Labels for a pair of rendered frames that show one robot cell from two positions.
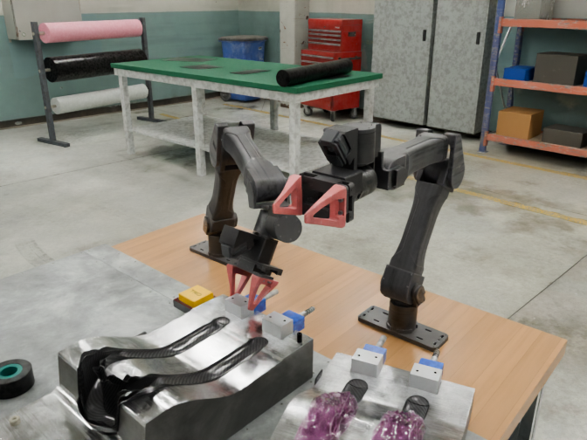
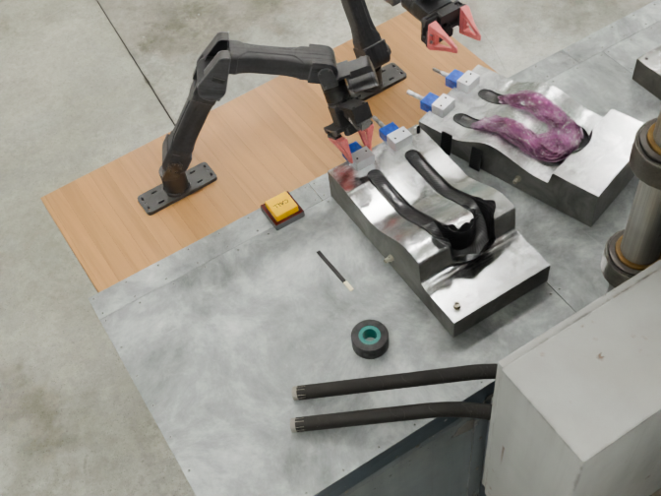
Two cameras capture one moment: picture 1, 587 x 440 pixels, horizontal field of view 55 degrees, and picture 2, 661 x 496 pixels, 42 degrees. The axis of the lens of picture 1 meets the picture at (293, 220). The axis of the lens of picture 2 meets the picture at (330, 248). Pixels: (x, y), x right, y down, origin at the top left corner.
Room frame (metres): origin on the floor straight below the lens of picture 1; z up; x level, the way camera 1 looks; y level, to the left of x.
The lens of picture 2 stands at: (0.56, 1.46, 2.42)
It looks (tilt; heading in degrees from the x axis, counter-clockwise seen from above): 52 degrees down; 293
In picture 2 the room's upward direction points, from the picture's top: 8 degrees counter-clockwise
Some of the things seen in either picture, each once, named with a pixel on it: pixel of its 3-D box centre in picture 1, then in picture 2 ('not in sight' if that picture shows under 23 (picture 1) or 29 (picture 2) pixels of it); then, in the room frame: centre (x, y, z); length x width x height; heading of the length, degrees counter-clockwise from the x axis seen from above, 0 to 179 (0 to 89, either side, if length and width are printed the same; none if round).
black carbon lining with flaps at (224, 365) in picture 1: (174, 355); (433, 197); (0.81, 0.21, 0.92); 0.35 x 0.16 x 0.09; 138
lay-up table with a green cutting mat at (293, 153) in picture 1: (237, 111); not in sight; (5.19, 0.52, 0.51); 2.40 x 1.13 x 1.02; 48
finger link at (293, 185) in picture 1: (299, 202); (448, 36); (0.83, -0.01, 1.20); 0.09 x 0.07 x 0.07; 140
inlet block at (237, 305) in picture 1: (255, 302); (351, 151); (1.04, 0.08, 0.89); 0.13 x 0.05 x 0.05; 138
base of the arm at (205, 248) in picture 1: (219, 243); (174, 178); (1.47, 0.21, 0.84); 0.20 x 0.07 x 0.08; 50
